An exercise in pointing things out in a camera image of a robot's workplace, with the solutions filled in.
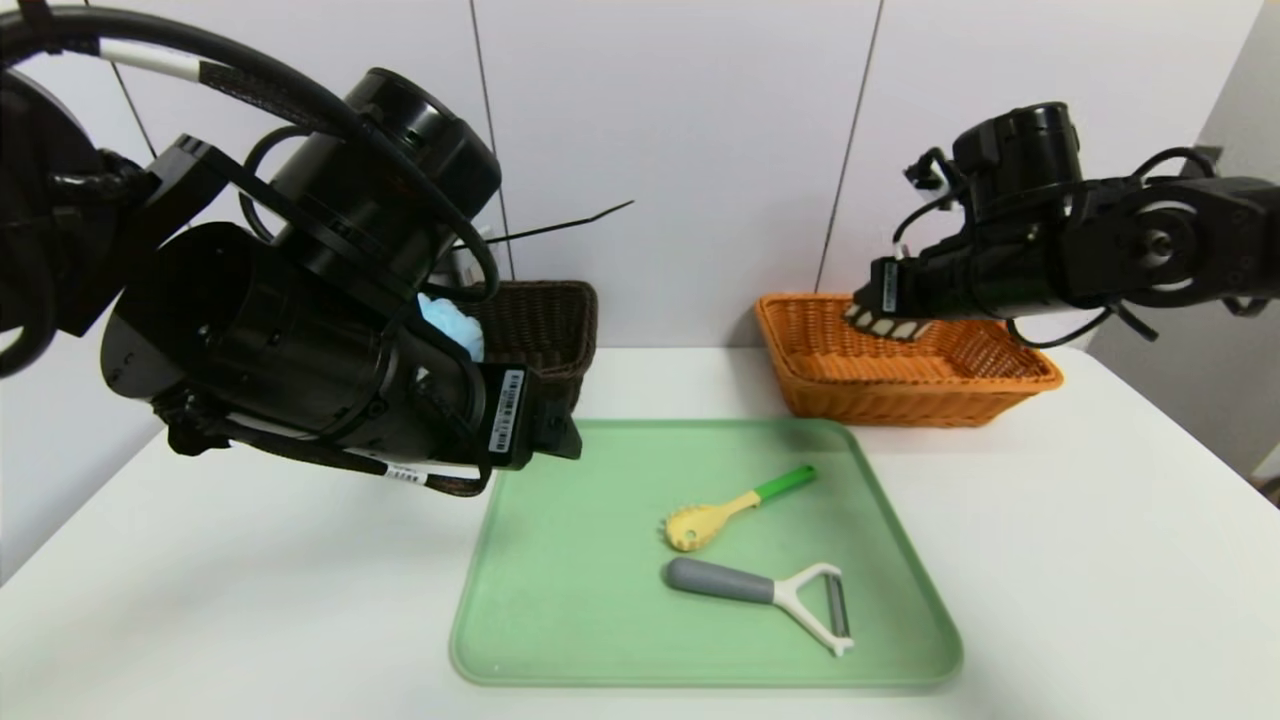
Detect light green plastic tray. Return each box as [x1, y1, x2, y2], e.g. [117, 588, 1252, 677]
[450, 418, 963, 689]

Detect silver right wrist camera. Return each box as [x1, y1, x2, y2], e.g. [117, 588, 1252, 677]
[903, 148, 951, 193]

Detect thick black left arm hose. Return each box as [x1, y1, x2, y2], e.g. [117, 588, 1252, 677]
[0, 8, 501, 301]

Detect grey handled white peeler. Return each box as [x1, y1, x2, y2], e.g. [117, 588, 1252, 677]
[665, 556, 854, 657]

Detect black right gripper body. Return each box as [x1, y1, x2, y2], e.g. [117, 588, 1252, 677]
[869, 256, 953, 318]

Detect black zip tie tail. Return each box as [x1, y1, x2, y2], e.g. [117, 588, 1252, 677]
[455, 200, 636, 249]

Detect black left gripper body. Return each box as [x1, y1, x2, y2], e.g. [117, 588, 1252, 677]
[398, 326, 542, 471]

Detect light blue bath loofah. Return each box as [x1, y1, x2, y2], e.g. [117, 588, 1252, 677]
[418, 292, 487, 361]

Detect dark brown wicker basket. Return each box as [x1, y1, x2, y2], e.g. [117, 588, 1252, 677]
[470, 280, 599, 413]

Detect orange wicker basket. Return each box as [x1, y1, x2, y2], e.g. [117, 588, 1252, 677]
[754, 293, 1063, 429]

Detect chocolate blueberry cake slice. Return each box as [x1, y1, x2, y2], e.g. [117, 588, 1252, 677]
[845, 303, 937, 344]

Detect yellow green pasta spoon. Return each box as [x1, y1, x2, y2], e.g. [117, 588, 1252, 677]
[663, 466, 816, 553]

